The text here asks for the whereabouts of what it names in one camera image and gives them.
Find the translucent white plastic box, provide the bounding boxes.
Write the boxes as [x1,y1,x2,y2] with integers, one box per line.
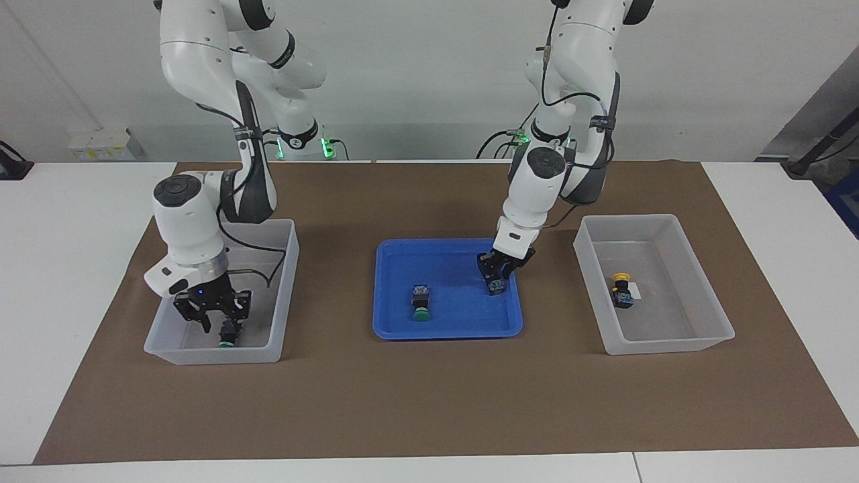
[573,214,736,356]
[144,218,300,366]

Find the blue plastic tray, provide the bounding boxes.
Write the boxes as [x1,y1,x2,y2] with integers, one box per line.
[372,237,524,341]

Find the brown table mat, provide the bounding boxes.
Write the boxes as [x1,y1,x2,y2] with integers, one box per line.
[34,161,859,466]

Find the black desktop device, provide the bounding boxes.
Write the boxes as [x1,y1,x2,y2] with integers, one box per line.
[0,140,35,181]

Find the black stand pole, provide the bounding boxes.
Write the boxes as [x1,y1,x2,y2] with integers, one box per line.
[781,123,859,180]

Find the blue floor object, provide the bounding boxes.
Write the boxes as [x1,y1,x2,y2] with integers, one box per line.
[824,166,859,240]

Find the black base power cables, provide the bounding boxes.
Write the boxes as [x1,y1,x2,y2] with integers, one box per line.
[475,123,532,160]

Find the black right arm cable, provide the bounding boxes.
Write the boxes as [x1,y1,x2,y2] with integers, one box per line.
[193,101,291,290]

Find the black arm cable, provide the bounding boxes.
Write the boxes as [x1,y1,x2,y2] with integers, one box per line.
[535,5,619,170]
[193,101,291,290]

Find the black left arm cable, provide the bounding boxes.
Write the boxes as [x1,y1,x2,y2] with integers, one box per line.
[535,5,619,170]

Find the white wall socket box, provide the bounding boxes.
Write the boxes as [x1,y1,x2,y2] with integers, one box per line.
[67,127,146,162]

